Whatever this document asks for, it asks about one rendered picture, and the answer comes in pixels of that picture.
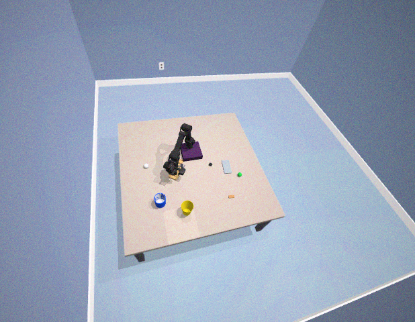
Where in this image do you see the blue cup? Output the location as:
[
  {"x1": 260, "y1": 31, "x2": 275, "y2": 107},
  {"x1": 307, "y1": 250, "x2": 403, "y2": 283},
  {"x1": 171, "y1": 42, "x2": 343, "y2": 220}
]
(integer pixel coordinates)
[{"x1": 154, "y1": 193, "x2": 166, "y2": 209}]

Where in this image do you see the wooden toy catapult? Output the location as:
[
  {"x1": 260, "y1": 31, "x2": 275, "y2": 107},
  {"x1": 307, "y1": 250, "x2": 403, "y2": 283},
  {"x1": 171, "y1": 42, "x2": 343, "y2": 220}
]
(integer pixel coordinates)
[{"x1": 168, "y1": 159, "x2": 185, "y2": 180}]

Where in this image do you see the grey flat bar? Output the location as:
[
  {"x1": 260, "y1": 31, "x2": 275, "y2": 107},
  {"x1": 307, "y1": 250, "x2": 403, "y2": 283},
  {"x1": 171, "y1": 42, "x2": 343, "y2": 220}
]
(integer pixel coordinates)
[{"x1": 222, "y1": 160, "x2": 232, "y2": 174}]

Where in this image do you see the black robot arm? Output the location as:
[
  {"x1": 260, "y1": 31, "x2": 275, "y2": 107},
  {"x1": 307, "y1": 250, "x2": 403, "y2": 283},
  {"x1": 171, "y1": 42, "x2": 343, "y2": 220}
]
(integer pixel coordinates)
[{"x1": 165, "y1": 123, "x2": 195, "y2": 176}]

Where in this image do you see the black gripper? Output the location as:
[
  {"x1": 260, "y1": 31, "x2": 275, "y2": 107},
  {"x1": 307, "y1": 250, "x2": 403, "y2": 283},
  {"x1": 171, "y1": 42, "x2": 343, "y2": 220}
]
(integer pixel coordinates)
[{"x1": 163, "y1": 162, "x2": 185, "y2": 176}]

